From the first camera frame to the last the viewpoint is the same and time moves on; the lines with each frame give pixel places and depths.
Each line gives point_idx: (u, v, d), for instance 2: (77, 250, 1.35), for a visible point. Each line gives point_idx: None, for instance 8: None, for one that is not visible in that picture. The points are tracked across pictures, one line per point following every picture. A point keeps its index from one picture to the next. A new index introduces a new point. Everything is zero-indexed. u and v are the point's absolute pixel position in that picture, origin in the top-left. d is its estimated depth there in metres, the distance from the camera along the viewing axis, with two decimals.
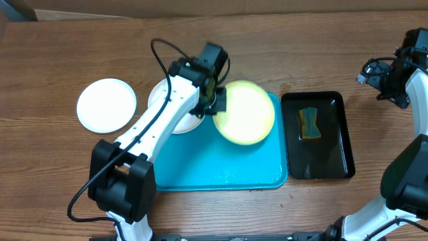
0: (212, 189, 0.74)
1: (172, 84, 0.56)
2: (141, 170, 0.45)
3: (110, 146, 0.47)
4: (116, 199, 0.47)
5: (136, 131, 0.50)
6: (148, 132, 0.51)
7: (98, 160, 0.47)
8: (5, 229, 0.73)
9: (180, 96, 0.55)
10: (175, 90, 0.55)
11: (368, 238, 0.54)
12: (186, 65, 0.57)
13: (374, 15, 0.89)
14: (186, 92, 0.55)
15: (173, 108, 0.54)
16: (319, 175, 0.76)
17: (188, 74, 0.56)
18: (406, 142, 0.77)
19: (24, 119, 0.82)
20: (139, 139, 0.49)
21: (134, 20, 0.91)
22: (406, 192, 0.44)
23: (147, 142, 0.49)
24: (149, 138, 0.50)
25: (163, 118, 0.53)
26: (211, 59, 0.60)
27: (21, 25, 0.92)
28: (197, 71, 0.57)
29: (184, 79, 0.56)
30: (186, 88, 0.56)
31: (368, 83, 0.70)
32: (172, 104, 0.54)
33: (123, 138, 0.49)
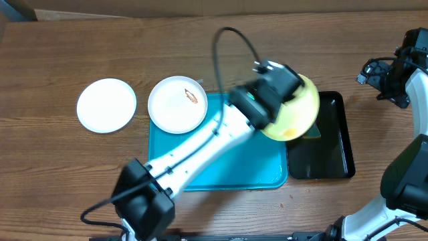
0: (212, 189, 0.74)
1: (225, 118, 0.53)
2: (166, 206, 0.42)
3: (142, 169, 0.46)
4: (131, 218, 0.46)
5: (173, 161, 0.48)
6: (183, 165, 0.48)
7: (128, 177, 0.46)
8: (5, 229, 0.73)
9: (229, 133, 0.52)
10: (226, 124, 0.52)
11: (368, 238, 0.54)
12: (249, 95, 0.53)
13: (374, 15, 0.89)
14: (236, 131, 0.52)
15: (217, 144, 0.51)
16: (319, 175, 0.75)
17: (249, 108, 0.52)
18: (406, 142, 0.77)
19: (24, 119, 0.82)
20: (171, 171, 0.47)
21: (134, 19, 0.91)
22: (406, 192, 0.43)
23: (178, 176, 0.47)
24: (183, 173, 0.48)
25: (202, 152, 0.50)
26: (282, 88, 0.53)
27: (20, 25, 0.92)
28: (261, 106, 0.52)
29: (241, 114, 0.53)
30: (239, 124, 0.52)
31: (368, 83, 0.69)
32: (219, 138, 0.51)
33: (156, 164, 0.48)
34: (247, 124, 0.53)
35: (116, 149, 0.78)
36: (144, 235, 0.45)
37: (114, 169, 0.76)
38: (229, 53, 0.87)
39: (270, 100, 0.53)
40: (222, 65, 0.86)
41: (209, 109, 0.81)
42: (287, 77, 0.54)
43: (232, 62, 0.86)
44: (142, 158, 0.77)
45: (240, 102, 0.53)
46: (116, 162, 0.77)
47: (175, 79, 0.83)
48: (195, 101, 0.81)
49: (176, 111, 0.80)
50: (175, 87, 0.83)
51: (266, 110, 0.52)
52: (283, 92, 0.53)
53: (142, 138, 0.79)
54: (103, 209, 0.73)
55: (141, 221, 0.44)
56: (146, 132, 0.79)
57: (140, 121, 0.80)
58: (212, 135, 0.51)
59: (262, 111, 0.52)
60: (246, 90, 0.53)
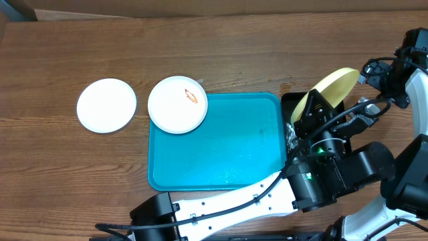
0: (212, 189, 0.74)
1: (274, 189, 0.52)
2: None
3: (168, 207, 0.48)
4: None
5: (200, 211, 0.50)
6: (209, 219, 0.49)
7: (156, 211, 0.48)
8: (5, 229, 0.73)
9: (269, 205, 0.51)
10: (269, 195, 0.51)
11: (368, 238, 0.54)
12: (307, 176, 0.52)
13: (374, 15, 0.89)
14: (277, 207, 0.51)
15: (251, 212, 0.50)
16: None
17: (301, 189, 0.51)
18: (406, 142, 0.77)
19: (24, 119, 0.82)
20: (195, 221, 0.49)
21: (134, 20, 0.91)
22: (406, 192, 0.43)
23: (200, 228, 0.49)
24: (207, 229, 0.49)
25: (232, 214, 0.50)
26: (346, 177, 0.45)
27: (20, 25, 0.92)
28: (315, 191, 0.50)
29: (290, 191, 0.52)
30: (283, 203, 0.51)
31: (368, 83, 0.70)
32: (257, 207, 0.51)
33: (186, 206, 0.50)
34: (292, 205, 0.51)
35: (116, 149, 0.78)
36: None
37: (114, 169, 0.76)
38: (229, 53, 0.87)
39: (331, 185, 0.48)
40: (223, 65, 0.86)
41: (209, 110, 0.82)
42: (360, 168, 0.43)
43: (232, 62, 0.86)
44: (142, 158, 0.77)
45: (295, 179, 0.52)
46: (116, 162, 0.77)
47: (175, 79, 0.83)
48: (195, 101, 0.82)
49: (176, 111, 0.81)
50: (175, 87, 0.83)
51: (321, 197, 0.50)
52: (351, 185, 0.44)
53: (142, 138, 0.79)
54: (103, 209, 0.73)
55: None
56: (146, 132, 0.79)
57: (140, 121, 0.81)
58: (251, 202, 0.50)
59: (315, 198, 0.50)
60: (307, 169, 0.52)
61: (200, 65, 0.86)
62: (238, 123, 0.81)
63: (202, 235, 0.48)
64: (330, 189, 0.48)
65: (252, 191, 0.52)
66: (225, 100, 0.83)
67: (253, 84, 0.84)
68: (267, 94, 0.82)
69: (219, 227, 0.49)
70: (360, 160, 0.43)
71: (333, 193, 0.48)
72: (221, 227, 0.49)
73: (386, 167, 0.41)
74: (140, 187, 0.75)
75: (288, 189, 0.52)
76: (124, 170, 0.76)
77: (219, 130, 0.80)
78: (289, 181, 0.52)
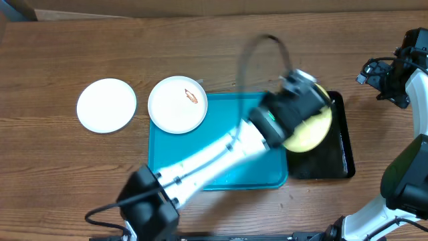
0: (213, 189, 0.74)
1: (242, 134, 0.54)
2: (168, 214, 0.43)
3: (150, 176, 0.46)
4: (134, 224, 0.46)
5: (180, 171, 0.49)
6: (192, 177, 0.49)
7: (137, 184, 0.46)
8: (5, 229, 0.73)
9: (242, 149, 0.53)
10: (240, 140, 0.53)
11: (368, 238, 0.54)
12: (268, 113, 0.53)
13: (374, 15, 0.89)
14: (247, 148, 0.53)
15: (226, 159, 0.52)
16: (319, 174, 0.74)
17: (266, 128, 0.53)
18: (406, 142, 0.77)
19: (24, 119, 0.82)
20: (178, 181, 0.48)
21: (134, 20, 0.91)
22: (406, 192, 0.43)
23: (186, 186, 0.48)
24: (195, 186, 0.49)
25: (211, 167, 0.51)
26: (303, 108, 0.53)
27: (20, 25, 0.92)
28: (280, 127, 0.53)
29: (257, 132, 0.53)
30: (253, 141, 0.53)
31: (368, 83, 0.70)
32: (232, 153, 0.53)
33: (166, 173, 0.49)
34: (261, 141, 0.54)
35: (116, 149, 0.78)
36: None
37: (114, 169, 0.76)
38: (228, 53, 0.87)
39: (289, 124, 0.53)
40: (223, 65, 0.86)
41: (209, 109, 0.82)
42: (313, 101, 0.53)
43: (232, 62, 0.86)
44: (142, 158, 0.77)
45: (259, 122, 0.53)
46: (116, 162, 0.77)
47: (175, 79, 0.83)
48: (195, 101, 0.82)
49: (176, 111, 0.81)
50: (175, 87, 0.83)
51: (284, 132, 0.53)
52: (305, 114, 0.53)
53: (142, 138, 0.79)
54: None
55: (143, 229, 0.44)
56: (146, 132, 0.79)
57: (140, 121, 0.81)
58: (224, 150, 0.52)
59: (280, 134, 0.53)
60: (267, 109, 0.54)
61: (200, 65, 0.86)
62: None
63: (190, 192, 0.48)
64: (289, 122, 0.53)
65: (223, 142, 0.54)
66: (225, 100, 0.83)
67: (253, 84, 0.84)
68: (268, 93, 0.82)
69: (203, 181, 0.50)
70: (311, 96, 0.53)
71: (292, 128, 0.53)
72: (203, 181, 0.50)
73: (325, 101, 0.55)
74: None
75: (255, 130, 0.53)
76: (124, 170, 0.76)
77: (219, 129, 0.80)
78: (255, 124, 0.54)
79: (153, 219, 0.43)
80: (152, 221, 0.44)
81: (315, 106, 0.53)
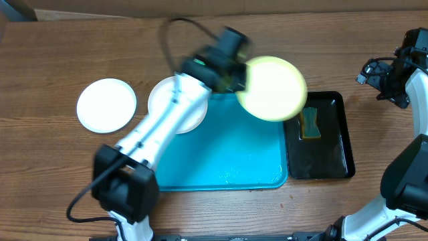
0: (212, 189, 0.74)
1: (180, 86, 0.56)
2: (142, 175, 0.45)
3: (111, 150, 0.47)
4: (118, 203, 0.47)
5: (140, 137, 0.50)
6: (152, 136, 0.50)
7: (101, 165, 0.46)
8: (5, 229, 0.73)
9: (186, 98, 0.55)
10: (180, 91, 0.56)
11: (368, 238, 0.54)
12: (195, 61, 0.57)
13: (374, 15, 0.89)
14: (191, 96, 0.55)
15: (178, 112, 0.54)
16: (319, 175, 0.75)
17: (198, 73, 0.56)
18: (406, 142, 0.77)
19: (24, 119, 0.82)
20: (140, 144, 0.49)
21: (134, 19, 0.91)
22: (406, 192, 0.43)
23: (150, 146, 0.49)
24: (156, 142, 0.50)
25: (166, 122, 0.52)
26: (225, 47, 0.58)
27: (20, 25, 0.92)
28: (210, 69, 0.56)
29: (192, 79, 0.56)
30: (194, 88, 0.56)
31: (368, 83, 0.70)
32: (180, 105, 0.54)
33: (126, 143, 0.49)
34: (199, 85, 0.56)
35: None
36: (135, 213, 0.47)
37: None
38: None
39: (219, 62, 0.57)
40: None
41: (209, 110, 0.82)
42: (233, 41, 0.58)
43: None
44: None
45: (190, 71, 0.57)
46: None
47: None
48: None
49: None
50: None
51: (215, 71, 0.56)
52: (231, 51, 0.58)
53: None
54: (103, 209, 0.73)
55: (128, 200, 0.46)
56: None
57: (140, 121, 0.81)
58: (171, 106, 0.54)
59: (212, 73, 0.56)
60: (195, 59, 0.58)
61: None
62: (237, 122, 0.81)
63: (154, 152, 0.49)
64: (216, 62, 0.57)
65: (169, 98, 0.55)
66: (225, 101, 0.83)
67: None
68: None
69: (163, 136, 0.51)
70: (231, 35, 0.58)
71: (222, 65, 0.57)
72: (164, 136, 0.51)
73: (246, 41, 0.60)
74: None
75: (191, 79, 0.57)
76: None
77: (218, 129, 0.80)
78: (188, 74, 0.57)
79: (133, 188, 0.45)
80: (132, 190, 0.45)
81: (235, 43, 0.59)
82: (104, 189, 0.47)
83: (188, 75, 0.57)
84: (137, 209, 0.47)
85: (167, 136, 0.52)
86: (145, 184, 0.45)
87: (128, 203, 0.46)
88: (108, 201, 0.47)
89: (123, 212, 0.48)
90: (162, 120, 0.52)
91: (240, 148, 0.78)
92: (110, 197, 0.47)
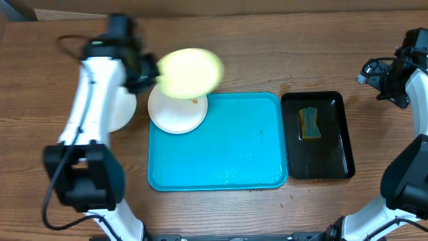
0: (212, 189, 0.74)
1: (90, 67, 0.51)
2: (95, 156, 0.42)
3: (56, 150, 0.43)
4: (89, 195, 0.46)
5: (75, 125, 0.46)
6: (85, 120, 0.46)
7: (51, 168, 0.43)
8: (5, 229, 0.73)
9: (103, 75, 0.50)
10: (92, 72, 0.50)
11: (368, 238, 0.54)
12: (94, 43, 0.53)
13: (374, 15, 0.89)
14: (105, 69, 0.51)
15: (102, 89, 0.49)
16: (318, 175, 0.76)
17: (101, 53, 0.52)
18: (406, 142, 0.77)
19: (25, 119, 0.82)
20: (80, 130, 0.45)
21: (134, 19, 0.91)
22: (406, 192, 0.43)
23: (90, 128, 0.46)
24: (94, 124, 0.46)
25: (93, 103, 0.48)
26: (120, 29, 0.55)
27: (20, 25, 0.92)
28: (108, 47, 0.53)
29: (102, 59, 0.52)
30: (105, 64, 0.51)
31: (368, 83, 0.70)
32: (99, 84, 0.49)
33: (66, 136, 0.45)
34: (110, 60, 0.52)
35: (116, 149, 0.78)
36: (110, 195, 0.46)
37: None
38: (228, 53, 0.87)
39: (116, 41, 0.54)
40: (223, 65, 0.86)
41: (209, 109, 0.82)
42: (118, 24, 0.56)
43: (232, 62, 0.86)
44: (142, 158, 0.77)
45: (94, 55, 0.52)
46: None
47: None
48: (195, 101, 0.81)
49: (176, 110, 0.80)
50: None
51: (116, 47, 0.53)
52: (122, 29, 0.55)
53: (142, 138, 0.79)
54: None
55: (97, 185, 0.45)
56: (146, 132, 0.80)
57: (140, 121, 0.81)
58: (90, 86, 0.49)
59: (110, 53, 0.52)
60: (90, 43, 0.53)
61: None
62: (237, 122, 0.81)
63: (97, 131, 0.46)
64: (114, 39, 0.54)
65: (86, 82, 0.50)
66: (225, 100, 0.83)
67: (253, 84, 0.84)
68: (267, 94, 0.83)
69: (99, 115, 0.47)
70: (120, 17, 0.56)
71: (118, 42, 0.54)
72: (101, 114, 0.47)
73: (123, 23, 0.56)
74: (141, 187, 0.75)
75: (101, 59, 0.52)
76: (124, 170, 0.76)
77: (218, 128, 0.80)
78: (93, 59, 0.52)
79: (94, 173, 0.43)
80: (94, 175, 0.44)
81: (124, 24, 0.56)
82: (69, 188, 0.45)
83: (93, 56, 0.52)
84: (109, 190, 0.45)
85: (103, 113, 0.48)
86: (103, 163, 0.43)
87: (98, 188, 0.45)
88: (77, 198, 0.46)
89: (97, 202, 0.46)
90: (89, 102, 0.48)
91: (239, 148, 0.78)
92: (79, 194, 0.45)
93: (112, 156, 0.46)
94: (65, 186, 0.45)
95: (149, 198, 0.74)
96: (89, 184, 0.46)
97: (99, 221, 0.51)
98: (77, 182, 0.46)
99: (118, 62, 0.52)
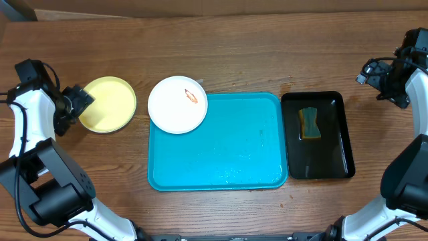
0: (212, 189, 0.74)
1: (18, 100, 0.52)
2: (47, 151, 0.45)
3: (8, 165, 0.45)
4: (61, 199, 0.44)
5: (19, 140, 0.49)
6: (28, 132, 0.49)
7: (9, 182, 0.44)
8: (5, 229, 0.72)
9: (33, 101, 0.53)
10: (23, 104, 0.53)
11: (368, 238, 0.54)
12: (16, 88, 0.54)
13: (374, 15, 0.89)
14: (33, 98, 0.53)
15: (36, 109, 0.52)
16: (318, 175, 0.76)
17: (25, 94, 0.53)
18: (406, 142, 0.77)
19: None
20: (25, 139, 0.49)
21: (134, 19, 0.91)
22: (406, 192, 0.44)
23: (34, 136, 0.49)
24: (36, 132, 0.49)
25: (32, 119, 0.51)
26: (33, 71, 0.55)
27: (20, 25, 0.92)
28: (28, 86, 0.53)
29: (26, 95, 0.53)
30: (31, 94, 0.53)
31: (368, 83, 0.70)
32: (33, 107, 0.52)
33: (13, 150, 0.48)
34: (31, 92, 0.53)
35: (116, 149, 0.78)
36: (80, 191, 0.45)
37: (114, 169, 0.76)
38: (228, 53, 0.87)
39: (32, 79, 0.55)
40: (222, 65, 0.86)
41: (209, 109, 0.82)
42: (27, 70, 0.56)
43: (232, 62, 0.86)
44: (142, 158, 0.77)
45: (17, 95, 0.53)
46: (116, 162, 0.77)
47: (174, 79, 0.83)
48: (195, 101, 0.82)
49: (176, 111, 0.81)
50: (175, 87, 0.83)
51: (37, 82, 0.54)
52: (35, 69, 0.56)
53: (142, 138, 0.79)
54: None
55: (63, 184, 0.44)
56: (146, 132, 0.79)
57: (140, 121, 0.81)
58: (23, 111, 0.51)
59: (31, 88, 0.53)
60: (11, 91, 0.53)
61: (200, 65, 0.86)
62: (237, 122, 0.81)
63: (41, 136, 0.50)
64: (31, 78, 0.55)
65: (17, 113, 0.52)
66: (225, 100, 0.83)
67: (253, 84, 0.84)
68: (267, 94, 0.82)
69: (38, 125, 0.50)
70: (29, 63, 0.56)
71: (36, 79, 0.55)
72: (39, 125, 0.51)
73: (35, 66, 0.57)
74: (141, 187, 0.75)
75: (25, 95, 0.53)
76: (124, 170, 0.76)
77: (217, 129, 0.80)
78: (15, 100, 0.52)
79: (54, 169, 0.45)
80: (55, 170, 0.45)
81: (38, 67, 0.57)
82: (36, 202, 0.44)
83: (19, 96, 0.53)
84: (76, 185, 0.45)
85: (43, 125, 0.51)
86: (57, 155, 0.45)
87: (65, 189, 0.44)
88: (50, 208, 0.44)
89: (73, 205, 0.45)
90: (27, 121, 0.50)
91: (239, 148, 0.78)
92: (49, 203, 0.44)
93: (66, 154, 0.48)
94: (32, 200, 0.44)
95: (149, 198, 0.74)
96: (55, 189, 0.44)
97: (84, 226, 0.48)
98: (42, 193, 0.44)
99: (43, 90, 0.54)
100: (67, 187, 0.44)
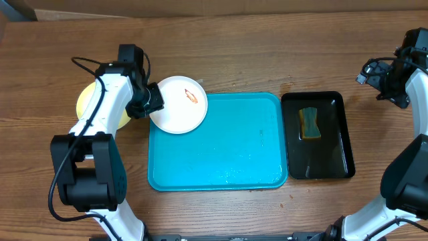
0: (212, 189, 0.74)
1: (103, 79, 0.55)
2: (101, 146, 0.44)
3: (65, 140, 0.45)
4: (91, 195, 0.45)
5: (84, 120, 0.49)
6: (97, 116, 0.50)
7: (55, 157, 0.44)
8: (5, 229, 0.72)
9: (115, 86, 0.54)
10: (108, 84, 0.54)
11: (368, 238, 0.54)
12: (109, 65, 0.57)
13: (374, 15, 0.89)
14: (116, 83, 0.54)
15: (114, 96, 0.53)
16: (318, 175, 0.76)
17: (112, 73, 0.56)
18: (406, 142, 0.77)
19: (24, 119, 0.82)
20: (89, 123, 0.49)
21: (134, 19, 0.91)
22: (406, 192, 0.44)
23: (98, 124, 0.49)
24: (101, 121, 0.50)
25: (105, 104, 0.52)
26: (132, 57, 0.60)
27: (20, 25, 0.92)
28: (119, 68, 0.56)
29: (112, 76, 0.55)
30: (117, 78, 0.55)
31: (368, 83, 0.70)
32: (110, 93, 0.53)
33: (75, 128, 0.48)
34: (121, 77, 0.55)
35: None
36: (111, 194, 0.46)
37: None
38: (228, 53, 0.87)
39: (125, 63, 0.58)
40: (222, 65, 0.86)
41: (209, 109, 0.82)
42: (124, 53, 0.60)
43: (232, 62, 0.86)
44: (142, 158, 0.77)
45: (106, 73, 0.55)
46: None
47: (175, 79, 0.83)
48: (195, 101, 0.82)
49: (176, 111, 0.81)
50: (175, 87, 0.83)
51: (128, 67, 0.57)
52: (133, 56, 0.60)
53: (143, 138, 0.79)
54: None
55: (100, 182, 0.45)
56: (146, 133, 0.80)
57: (141, 121, 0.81)
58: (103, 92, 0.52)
59: (122, 71, 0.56)
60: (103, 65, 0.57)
61: (200, 65, 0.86)
62: (237, 122, 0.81)
63: (105, 126, 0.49)
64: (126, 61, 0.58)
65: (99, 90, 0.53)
66: (224, 100, 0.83)
67: (254, 84, 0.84)
68: (268, 94, 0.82)
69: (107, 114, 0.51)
70: (132, 48, 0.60)
71: (128, 65, 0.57)
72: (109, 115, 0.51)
73: (132, 51, 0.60)
74: (141, 187, 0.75)
75: (112, 76, 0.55)
76: None
77: (218, 128, 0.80)
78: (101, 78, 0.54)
79: (99, 165, 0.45)
80: (99, 166, 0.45)
81: (136, 54, 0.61)
82: (70, 185, 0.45)
83: (106, 73, 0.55)
84: (111, 189, 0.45)
85: (111, 114, 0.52)
86: (108, 154, 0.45)
87: (99, 187, 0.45)
88: (79, 195, 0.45)
89: (99, 202, 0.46)
90: (101, 103, 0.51)
91: (240, 147, 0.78)
92: (81, 192, 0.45)
93: (116, 151, 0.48)
94: (67, 181, 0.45)
95: (150, 198, 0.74)
96: (91, 181, 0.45)
97: (100, 221, 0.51)
98: (78, 177, 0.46)
99: (128, 79, 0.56)
100: (101, 185, 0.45)
